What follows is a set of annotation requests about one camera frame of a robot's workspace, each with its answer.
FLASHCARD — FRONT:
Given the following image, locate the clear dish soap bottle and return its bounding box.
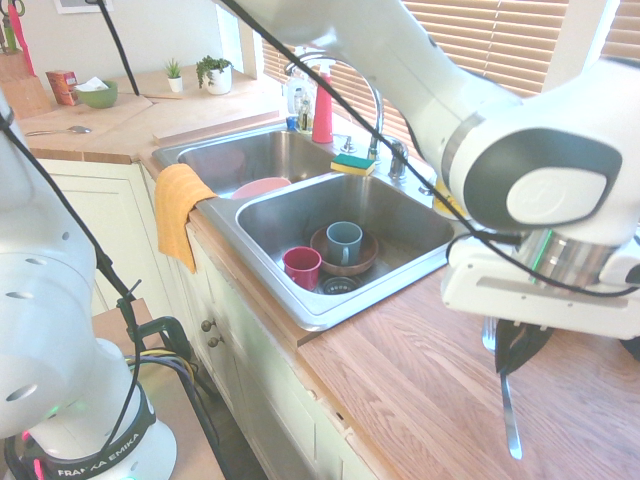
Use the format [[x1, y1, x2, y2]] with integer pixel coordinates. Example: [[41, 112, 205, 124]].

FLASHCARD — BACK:
[[285, 67, 314, 132]]

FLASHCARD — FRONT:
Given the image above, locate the black camera stand pole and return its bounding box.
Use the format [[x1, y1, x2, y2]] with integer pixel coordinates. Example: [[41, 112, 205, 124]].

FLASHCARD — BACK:
[[95, 249, 137, 302]]

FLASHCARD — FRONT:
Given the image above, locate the black sink drain strainer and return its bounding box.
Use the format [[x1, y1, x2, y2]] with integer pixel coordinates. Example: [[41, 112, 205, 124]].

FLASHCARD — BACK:
[[319, 276, 365, 296]]

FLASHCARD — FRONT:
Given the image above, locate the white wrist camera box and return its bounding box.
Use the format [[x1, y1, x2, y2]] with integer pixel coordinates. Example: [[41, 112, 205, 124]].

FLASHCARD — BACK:
[[599, 243, 640, 297]]

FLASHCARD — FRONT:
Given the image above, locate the Lysol wipes canister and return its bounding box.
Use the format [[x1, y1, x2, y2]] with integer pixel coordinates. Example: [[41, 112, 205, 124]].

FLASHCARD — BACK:
[[432, 178, 470, 222]]

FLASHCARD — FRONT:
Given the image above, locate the wide wooden window blind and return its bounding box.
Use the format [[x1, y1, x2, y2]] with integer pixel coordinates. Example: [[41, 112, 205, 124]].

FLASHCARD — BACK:
[[262, 0, 571, 151]]

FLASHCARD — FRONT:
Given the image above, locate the chrome faucet side handle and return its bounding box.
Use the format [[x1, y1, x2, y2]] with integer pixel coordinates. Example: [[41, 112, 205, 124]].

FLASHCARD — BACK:
[[387, 139, 411, 180]]

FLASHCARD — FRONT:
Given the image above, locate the yellow and black cable bundle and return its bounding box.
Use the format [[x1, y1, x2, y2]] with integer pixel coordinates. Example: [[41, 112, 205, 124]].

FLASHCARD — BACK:
[[124, 348, 236, 480]]

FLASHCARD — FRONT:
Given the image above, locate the green bowl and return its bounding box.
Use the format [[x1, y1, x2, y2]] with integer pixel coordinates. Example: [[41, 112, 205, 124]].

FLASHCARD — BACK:
[[74, 79, 120, 110]]

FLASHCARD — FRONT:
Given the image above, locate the orange dish cloth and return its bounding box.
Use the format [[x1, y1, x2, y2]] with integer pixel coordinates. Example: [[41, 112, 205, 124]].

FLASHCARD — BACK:
[[153, 163, 220, 275]]

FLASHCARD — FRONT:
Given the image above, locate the silver metal spoon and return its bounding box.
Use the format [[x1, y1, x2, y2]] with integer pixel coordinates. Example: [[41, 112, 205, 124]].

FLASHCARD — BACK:
[[24, 124, 94, 138]]

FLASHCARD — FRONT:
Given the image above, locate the small spiky potted plant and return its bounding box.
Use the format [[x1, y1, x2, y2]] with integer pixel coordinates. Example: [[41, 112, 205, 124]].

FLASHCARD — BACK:
[[163, 57, 185, 94]]

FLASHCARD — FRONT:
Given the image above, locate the pink handled knife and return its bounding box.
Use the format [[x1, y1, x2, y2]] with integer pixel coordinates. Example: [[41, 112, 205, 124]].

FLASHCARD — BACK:
[[10, 9, 36, 79]]

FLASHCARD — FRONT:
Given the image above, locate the red cup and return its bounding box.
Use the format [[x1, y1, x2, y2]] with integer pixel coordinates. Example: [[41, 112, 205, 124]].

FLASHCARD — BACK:
[[282, 246, 324, 291]]

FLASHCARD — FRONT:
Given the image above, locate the white crumpled paper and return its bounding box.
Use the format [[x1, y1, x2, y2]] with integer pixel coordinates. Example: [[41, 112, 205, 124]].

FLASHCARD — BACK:
[[73, 77, 110, 94]]

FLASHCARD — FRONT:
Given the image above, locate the green metal clamp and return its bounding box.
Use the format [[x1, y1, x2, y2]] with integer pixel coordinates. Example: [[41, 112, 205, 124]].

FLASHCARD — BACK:
[[115, 279, 194, 361]]

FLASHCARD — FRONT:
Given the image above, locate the orange cardboard box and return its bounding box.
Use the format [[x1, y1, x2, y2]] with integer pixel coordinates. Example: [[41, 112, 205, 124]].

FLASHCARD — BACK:
[[45, 69, 80, 107]]

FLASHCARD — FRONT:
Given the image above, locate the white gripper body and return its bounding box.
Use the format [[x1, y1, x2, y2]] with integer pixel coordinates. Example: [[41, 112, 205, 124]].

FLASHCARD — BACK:
[[440, 234, 640, 346]]

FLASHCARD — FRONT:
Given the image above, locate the trailing plant in white pot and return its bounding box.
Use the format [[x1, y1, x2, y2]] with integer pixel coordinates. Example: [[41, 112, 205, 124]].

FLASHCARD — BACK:
[[194, 54, 235, 96]]

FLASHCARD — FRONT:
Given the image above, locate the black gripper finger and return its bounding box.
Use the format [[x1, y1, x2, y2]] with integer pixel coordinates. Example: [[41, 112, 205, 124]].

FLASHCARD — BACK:
[[494, 319, 518, 376], [514, 323, 555, 365]]

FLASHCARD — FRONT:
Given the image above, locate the narrow wooden window blind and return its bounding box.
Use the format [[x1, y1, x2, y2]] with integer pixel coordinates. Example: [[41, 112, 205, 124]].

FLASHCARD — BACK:
[[599, 0, 640, 62]]

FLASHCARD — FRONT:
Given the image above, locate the chrome arched faucet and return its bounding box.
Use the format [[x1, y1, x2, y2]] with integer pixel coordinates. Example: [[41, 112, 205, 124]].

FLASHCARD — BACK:
[[283, 53, 387, 164]]

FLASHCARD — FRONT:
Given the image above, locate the pink plate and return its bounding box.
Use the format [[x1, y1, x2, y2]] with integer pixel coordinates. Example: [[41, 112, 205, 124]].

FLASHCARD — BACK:
[[230, 176, 292, 201]]

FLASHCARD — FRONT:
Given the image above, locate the pink spray bottle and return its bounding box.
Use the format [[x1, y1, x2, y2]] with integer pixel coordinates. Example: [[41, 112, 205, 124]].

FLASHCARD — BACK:
[[310, 54, 335, 145]]

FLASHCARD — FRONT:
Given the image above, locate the wooden robot mounting table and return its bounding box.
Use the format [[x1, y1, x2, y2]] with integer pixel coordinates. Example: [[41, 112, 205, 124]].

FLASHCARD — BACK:
[[92, 297, 226, 480]]

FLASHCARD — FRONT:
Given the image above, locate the grey-blue mug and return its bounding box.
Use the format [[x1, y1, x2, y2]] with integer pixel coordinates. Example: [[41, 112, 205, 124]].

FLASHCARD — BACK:
[[325, 221, 364, 267]]

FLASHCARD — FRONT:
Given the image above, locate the white picture frame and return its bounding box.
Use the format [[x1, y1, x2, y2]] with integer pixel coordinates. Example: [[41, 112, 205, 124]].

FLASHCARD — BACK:
[[52, 0, 114, 15]]

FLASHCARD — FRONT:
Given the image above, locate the silver metal fork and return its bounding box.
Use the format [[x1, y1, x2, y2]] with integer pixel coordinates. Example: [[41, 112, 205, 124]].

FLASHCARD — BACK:
[[481, 316, 524, 461]]

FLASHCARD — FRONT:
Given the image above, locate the stainless steel double sink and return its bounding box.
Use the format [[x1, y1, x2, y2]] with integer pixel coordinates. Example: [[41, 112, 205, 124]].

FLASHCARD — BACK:
[[151, 122, 481, 333]]

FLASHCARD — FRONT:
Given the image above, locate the wooden knife block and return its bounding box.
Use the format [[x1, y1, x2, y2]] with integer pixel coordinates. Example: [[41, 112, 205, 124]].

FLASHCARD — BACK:
[[0, 49, 53, 120]]

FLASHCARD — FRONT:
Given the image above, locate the brown wooden bowl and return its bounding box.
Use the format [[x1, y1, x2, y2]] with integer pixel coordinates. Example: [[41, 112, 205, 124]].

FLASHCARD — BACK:
[[309, 225, 381, 277]]

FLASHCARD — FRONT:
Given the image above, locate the yellow and green sponge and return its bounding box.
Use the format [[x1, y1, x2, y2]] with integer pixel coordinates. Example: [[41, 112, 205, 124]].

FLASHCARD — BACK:
[[330, 153, 377, 178]]

